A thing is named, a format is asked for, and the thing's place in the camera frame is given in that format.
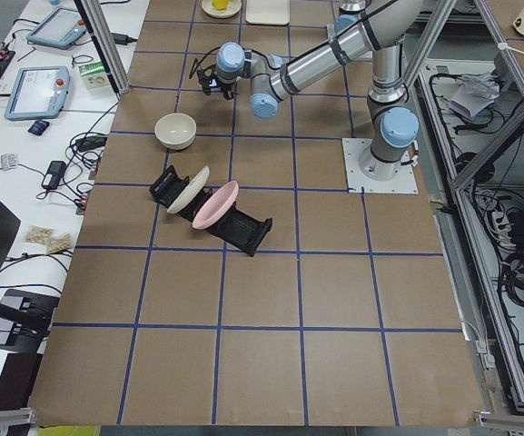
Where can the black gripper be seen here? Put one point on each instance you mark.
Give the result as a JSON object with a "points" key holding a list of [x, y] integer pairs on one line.
{"points": [[223, 83]]}

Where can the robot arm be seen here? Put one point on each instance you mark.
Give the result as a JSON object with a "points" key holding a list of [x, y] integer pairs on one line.
{"points": [[375, 27]]}

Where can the white round plate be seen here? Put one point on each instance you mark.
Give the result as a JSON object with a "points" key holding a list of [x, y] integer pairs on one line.
{"points": [[232, 9]]}

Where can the cream plate in rack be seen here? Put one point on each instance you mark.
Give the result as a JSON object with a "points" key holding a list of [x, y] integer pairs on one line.
{"points": [[190, 191]]}

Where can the pink plate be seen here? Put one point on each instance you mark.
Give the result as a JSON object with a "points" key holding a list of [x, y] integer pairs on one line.
{"points": [[216, 206]]}

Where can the black plate rack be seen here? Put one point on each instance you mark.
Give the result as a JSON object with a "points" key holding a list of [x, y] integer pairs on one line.
{"points": [[235, 227]]}

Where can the white bowl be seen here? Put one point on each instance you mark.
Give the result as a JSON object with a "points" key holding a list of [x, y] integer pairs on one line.
{"points": [[175, 131]]}

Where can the yellow lemon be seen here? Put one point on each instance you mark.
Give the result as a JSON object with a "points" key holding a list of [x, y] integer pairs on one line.
{"points": [[220, 5]]}

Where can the white rectangular tray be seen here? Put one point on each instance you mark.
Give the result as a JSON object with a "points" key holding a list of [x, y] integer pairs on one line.
{"points": [[267, 12]]}

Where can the green white carton box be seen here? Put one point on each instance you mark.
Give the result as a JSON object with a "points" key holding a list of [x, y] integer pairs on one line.
{"points": [[93, 75]]}

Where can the blue teach pendant far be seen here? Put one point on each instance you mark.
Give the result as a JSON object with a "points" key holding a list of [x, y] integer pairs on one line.
{"points": [[60, 29]]}

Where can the blue teach pendant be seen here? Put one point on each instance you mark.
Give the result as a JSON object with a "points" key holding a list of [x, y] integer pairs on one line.
{"points": [[60, 29], [38, 93]]}

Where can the blue teach pendant near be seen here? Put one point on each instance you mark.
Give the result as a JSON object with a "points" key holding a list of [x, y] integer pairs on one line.
{"points": [[38, 93]]}

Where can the black power adapter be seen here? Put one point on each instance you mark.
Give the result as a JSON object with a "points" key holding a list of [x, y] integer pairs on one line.
{"points": [[54, 175]]}

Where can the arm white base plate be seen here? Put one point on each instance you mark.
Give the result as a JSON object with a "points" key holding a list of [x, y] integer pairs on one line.
{"points": [[365, 174]]}

